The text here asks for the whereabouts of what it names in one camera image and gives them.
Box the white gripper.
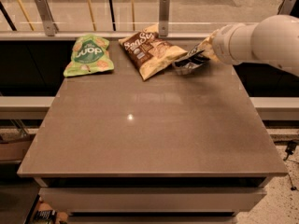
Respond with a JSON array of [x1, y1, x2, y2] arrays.
[[198, 23, 247, 65]]

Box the blue chip bag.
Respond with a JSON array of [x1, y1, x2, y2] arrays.
[[172, 47, 209, 75]]

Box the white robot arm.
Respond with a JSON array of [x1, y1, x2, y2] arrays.
[[198, 15, 299, 77]]

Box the brown chip bag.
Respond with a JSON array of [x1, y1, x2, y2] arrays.
[[119, 24, 187, 80]]

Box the green chip bag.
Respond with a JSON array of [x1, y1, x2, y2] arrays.
[[64, 34, 114, 77]]

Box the middle metal railing post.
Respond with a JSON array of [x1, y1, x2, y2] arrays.
[[159, 0, 170, 36]]

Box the metal railing post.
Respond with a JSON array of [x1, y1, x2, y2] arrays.
[[34, 0, 58, 36], [278, 0, 297, 15], [159, 0, 170, 36]]

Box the right metal railing post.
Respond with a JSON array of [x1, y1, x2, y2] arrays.
[[278, 0, 297, 15]]

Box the black cable on floor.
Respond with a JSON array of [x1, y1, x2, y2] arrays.
[[282, 140, 299, 192]]

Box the left metal railing post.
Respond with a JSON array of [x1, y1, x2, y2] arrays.
[[34, 0, 58, 36]]

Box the metal horizontal rail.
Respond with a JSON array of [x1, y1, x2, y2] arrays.
[[0, 31, 210, 41]]

